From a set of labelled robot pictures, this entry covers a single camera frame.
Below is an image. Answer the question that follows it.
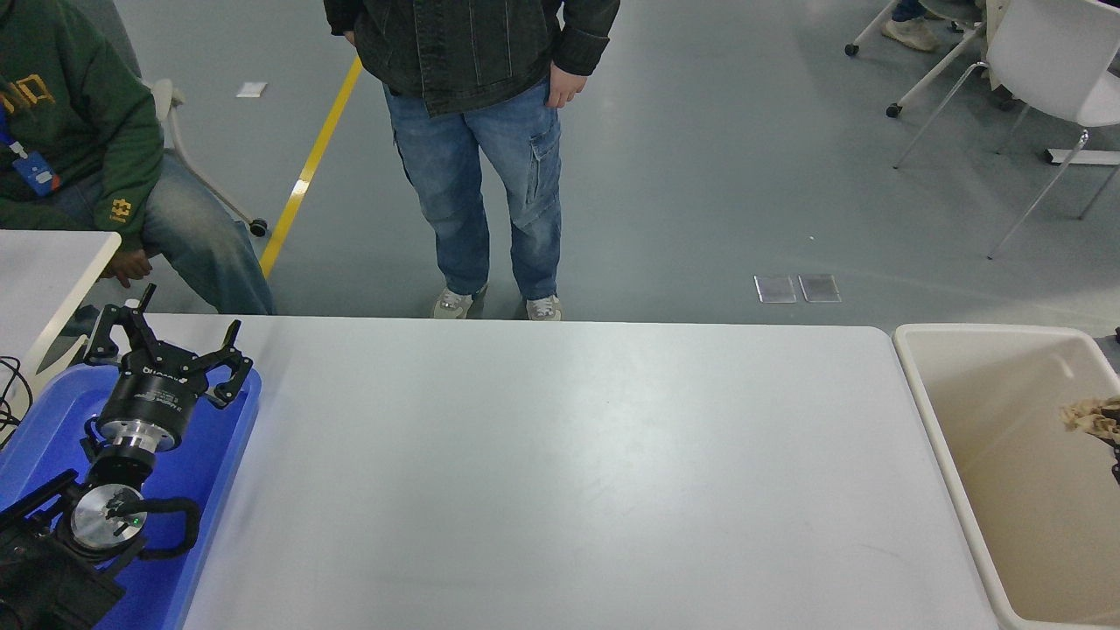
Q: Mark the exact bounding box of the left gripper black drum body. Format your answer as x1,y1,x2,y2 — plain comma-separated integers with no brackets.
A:
98,363,211,438

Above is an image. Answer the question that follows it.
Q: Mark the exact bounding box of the tan paper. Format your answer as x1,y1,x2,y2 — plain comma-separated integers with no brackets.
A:
1060,396,1120,437

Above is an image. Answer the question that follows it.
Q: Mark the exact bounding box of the person's left hand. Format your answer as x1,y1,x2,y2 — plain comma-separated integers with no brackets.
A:
545,68,590,109
98,248,153,290

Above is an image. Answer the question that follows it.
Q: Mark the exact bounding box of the blue plastic tray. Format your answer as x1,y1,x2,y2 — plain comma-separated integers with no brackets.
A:
0,363,262,630

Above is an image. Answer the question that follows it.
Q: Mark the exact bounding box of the white side table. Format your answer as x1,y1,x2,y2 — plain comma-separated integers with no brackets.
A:
0,230,123,390

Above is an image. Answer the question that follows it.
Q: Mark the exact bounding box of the large pale plastic bin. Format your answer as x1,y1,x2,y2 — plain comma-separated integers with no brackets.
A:
892,323,1120,630

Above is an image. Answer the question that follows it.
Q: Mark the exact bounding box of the person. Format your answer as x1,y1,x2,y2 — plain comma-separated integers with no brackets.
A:
322,0,621,321
0,0,277,316
880,0,942,53

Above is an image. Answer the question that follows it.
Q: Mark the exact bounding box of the white chair with metal legs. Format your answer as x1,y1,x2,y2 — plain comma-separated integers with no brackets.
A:
892,0,1120,260

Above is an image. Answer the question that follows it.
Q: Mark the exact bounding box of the white chair with casters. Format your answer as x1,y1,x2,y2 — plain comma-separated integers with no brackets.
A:
844,0,994,119

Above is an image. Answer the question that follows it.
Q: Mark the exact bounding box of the black cable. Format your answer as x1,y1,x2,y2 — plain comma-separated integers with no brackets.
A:
0,355,34,443

